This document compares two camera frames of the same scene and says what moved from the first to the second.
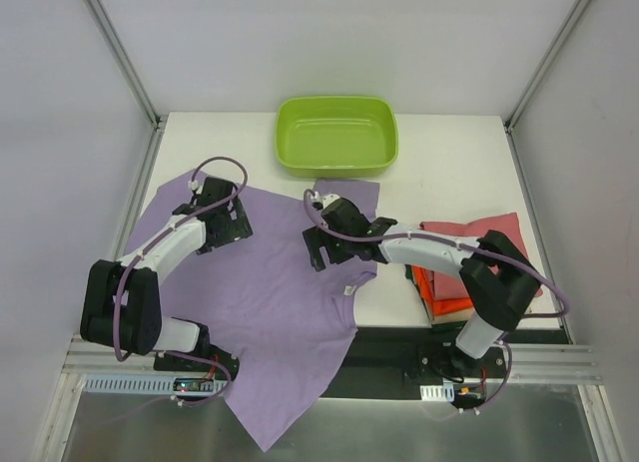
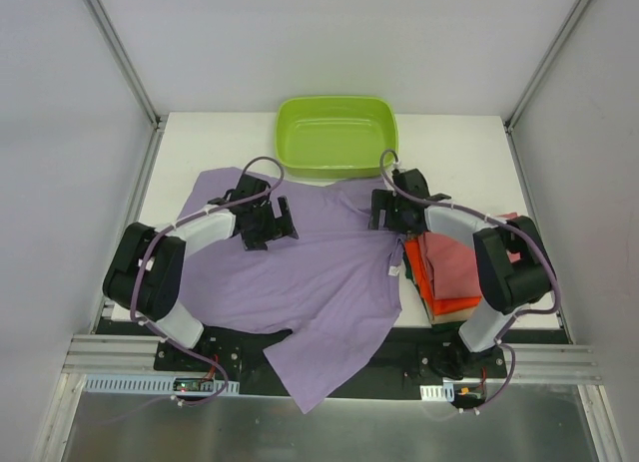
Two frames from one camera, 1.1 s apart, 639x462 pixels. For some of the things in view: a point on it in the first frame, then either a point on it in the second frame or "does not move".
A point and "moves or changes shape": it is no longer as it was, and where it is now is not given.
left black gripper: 232,226 -> 270,228
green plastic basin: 335,137 does not move
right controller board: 466,396 does not move
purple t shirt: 287,324 moves or changes shape
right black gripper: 317,247 -> 384,213
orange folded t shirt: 438,305 does not move
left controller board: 183,387 does not move
